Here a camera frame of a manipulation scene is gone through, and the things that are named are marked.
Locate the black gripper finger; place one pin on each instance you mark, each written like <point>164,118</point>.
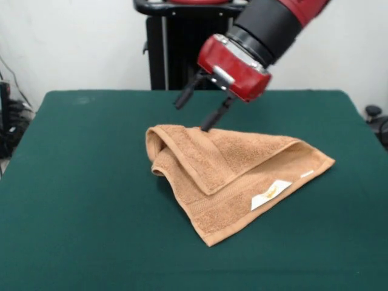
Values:
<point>185,95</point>
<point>213,118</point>

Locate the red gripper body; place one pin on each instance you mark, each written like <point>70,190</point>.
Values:
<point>236,75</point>

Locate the tan terry washcloth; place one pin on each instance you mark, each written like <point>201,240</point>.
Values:
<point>230,169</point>

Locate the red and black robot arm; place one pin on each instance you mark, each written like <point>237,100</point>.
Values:
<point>266,30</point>

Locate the black office chair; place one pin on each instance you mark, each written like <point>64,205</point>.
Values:
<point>373,110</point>

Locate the dark green table cloth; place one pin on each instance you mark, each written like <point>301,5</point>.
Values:
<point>75,212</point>

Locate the black electrical equipment pile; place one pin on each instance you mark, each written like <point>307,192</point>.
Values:
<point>9,136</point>

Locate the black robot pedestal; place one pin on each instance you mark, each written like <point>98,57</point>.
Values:
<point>169,54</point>

